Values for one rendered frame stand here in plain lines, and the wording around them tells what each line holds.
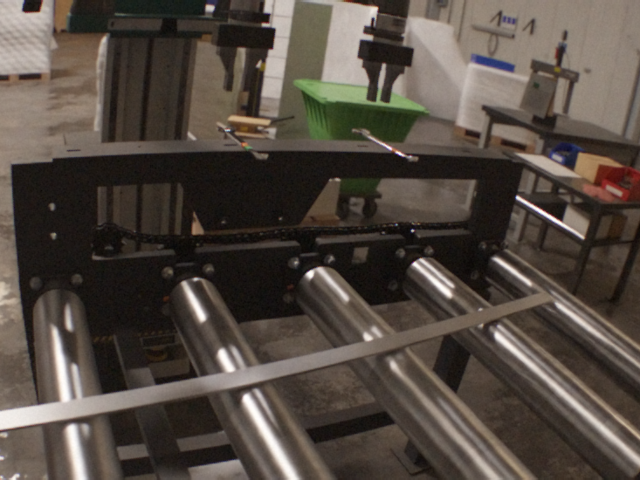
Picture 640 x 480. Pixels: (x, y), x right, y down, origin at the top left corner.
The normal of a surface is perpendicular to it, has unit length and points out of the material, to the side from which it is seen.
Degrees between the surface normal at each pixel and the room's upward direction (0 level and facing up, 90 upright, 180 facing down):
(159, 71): 90
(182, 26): 90
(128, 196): 90
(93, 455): 20
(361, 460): 0
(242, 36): 90
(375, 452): 0
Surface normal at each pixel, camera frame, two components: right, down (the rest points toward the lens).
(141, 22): 0.47, 0.44
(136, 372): 0.14, -0.89
